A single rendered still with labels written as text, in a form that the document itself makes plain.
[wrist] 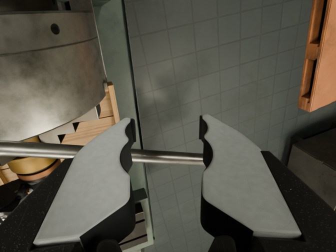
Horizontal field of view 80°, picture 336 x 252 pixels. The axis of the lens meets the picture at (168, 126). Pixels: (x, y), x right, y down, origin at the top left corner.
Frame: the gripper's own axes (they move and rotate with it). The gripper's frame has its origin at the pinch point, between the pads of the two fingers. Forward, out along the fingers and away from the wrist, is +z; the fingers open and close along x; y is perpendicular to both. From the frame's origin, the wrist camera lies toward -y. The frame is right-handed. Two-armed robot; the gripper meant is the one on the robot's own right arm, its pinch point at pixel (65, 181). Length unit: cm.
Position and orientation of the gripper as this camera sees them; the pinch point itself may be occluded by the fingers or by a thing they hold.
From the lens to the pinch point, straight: 50.6
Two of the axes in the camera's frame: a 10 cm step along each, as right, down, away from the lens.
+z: 9.4, -2.0, 2.8
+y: 0.4, 8.7, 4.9
